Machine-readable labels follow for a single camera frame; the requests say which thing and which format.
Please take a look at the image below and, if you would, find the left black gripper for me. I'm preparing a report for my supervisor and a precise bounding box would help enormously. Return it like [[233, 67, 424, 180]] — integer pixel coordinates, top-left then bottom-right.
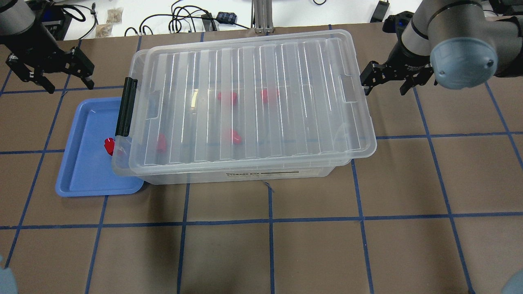
[[5, 39, 95, 94]]

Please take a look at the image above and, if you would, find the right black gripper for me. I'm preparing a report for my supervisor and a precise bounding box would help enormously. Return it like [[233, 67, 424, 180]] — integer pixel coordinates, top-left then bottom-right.
[[360, 51, 434, 96]]

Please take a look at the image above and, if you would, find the red block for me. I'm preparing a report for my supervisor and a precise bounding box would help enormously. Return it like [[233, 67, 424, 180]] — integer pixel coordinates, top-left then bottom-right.
[[103, 138, 115, 156], [260, 89, 279, 104], [156, 133, 168, 154], [217, 91, 238, 105], [228, 129, 243, 145]]

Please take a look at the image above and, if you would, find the clear plastic box lid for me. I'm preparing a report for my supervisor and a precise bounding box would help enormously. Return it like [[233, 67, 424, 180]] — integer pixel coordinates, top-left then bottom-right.
[[129, 29, 377, 178]]

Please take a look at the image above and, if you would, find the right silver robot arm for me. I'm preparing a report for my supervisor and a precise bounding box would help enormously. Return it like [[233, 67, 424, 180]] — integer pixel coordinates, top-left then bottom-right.
[[360, 0, 523, 95]]

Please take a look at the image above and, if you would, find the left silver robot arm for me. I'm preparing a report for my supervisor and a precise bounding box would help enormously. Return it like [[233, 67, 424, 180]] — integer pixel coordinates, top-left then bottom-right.
[[0, 0, 95, 94]]

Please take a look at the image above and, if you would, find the black device box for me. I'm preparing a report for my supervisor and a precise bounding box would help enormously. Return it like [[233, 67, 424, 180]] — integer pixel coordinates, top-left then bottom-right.
[[41, 11, 72, 41]]

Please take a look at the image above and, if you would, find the blue plastic tray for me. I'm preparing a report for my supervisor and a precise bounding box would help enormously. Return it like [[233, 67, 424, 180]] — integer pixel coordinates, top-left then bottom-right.
[[55, 97, 144, 197]]

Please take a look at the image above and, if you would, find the clear plastic storage box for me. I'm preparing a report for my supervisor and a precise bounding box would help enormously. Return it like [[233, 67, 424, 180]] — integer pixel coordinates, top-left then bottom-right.
[[111, 45, 352, 185]]

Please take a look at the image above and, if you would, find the small parts bag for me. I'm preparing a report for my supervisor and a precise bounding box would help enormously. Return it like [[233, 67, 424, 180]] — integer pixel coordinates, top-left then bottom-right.
[[95, 23, 113, 38], [106, 7, 123, 24]]

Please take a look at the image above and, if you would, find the black power adapter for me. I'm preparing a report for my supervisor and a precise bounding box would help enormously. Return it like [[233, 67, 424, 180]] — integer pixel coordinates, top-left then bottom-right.
[[370, 0, 390, 23]]

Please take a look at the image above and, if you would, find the black blue connector plug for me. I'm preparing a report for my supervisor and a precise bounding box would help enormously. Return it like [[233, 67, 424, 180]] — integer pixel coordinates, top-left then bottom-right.
[[215, 11, 237, 25]]

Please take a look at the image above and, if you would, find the black box latch handle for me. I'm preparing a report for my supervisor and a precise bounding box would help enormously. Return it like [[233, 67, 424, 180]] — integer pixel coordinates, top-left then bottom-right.
[[115, 77, 138, 136]]

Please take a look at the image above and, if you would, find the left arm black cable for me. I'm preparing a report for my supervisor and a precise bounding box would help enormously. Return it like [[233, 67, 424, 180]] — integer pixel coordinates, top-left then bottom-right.
[[49, 3, 87, 23]]

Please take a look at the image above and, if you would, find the black cable bundle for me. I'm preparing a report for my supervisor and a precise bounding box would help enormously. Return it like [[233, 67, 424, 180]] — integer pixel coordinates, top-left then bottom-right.
[[125, 0, 250, 37]]

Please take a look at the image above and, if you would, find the aluminium frame post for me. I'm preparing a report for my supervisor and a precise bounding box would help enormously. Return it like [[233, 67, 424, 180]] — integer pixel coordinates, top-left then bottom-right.
[[251, 0, 274, 35]]

